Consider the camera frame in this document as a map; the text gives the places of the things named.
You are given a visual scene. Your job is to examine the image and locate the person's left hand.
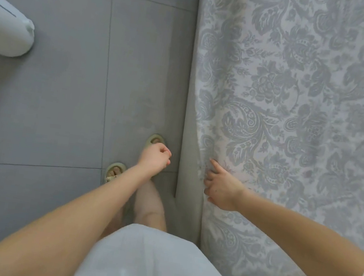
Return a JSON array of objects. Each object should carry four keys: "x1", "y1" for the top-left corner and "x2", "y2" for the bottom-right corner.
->
[{"x1": 135, "y1": 140, "x2": 175, "y2": 181}]

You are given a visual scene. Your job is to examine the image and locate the person's right hand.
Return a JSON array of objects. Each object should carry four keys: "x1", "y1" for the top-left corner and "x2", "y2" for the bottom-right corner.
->
[{"x1": 199, "y1": 158, "x2": 253, "y2": 215}]

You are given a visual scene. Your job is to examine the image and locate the blue-grey cloth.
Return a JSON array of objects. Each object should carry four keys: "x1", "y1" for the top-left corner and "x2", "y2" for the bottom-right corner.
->
[{"x1": 158, "y1": 0, "x2": 364, "y2": 276}]

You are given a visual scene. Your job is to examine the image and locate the person's left forearm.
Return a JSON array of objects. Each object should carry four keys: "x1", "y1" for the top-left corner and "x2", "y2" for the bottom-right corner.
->
[{"x1": 0, "y1": 143, "x2": 154, "y2": 276}]

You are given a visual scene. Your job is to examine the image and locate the person's right forearm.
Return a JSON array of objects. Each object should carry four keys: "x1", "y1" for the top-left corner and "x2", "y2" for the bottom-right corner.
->
[{"x1": 224, "y1": 189, "x2": 364, "y2": 276}]

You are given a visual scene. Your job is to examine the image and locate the person's right leg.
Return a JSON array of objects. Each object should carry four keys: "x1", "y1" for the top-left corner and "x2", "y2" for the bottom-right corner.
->
[{"x1": 130, "y1": 176, "x2": 175, "y2": 233}]

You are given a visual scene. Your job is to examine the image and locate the person's leg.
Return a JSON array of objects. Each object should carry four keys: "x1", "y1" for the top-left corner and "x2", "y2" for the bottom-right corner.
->
[
  {"x1": 100, "y1": 205, "x2": 126, "y2": 240},
  {"x1": 130, "y1": 176, "x2": 175, "y2": 233}
]

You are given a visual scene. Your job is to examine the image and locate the person's left leg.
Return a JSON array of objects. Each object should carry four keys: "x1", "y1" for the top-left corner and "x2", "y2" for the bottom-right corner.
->
[{"x1": 100, "y1": 205, "x2": 126, "y2": 240}]

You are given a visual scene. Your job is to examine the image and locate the person's white shorts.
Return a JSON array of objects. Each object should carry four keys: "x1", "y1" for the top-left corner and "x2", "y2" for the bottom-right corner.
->
[{"x1": 67, "y1": 215, "x2": 263, "y2": 276}]

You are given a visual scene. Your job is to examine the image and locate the white cylinder appliance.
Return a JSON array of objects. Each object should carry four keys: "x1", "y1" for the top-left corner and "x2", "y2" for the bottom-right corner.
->
[{"x1": 0, "y1": 0, "x2": 42, "y2": 62}]

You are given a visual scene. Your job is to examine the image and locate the beige strap sandal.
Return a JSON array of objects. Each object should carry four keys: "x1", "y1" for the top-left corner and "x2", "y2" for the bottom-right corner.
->
[
  {"x1": 103, "y1": 160, "x2": 129, "y2": 186},
  {"x1": 145, "y1": 131, "x2": 168, "y2": 150}
]

